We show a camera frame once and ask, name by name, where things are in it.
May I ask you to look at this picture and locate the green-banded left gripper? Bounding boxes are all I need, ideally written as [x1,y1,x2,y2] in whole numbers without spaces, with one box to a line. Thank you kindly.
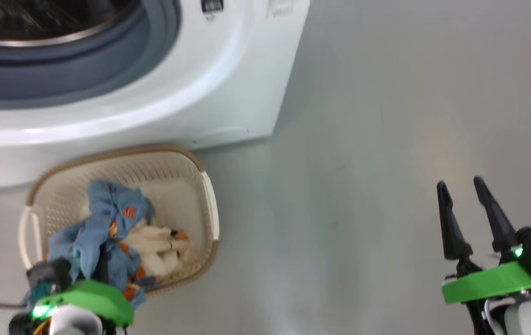
[28,240,134,326]

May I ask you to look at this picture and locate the cream white garment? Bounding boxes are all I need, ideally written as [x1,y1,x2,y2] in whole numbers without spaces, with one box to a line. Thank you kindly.
[124,221,192,275]

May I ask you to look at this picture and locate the cream perforated laundry basket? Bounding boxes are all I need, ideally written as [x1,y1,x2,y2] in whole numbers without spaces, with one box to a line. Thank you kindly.
[18,145,220,298]

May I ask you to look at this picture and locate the blue bear-print garment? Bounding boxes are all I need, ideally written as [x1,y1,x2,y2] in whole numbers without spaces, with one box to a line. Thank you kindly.
[45,181,157,310]

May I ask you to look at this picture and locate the white front-load washing machine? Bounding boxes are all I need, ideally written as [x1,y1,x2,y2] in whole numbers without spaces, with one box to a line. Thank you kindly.
[0,0,311,194]

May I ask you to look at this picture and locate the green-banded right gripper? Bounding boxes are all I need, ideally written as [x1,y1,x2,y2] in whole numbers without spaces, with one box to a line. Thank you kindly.
[437,177,531,306]

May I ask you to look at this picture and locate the small black text sticker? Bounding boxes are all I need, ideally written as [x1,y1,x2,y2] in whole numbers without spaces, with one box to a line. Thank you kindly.
[268,0,296,18]

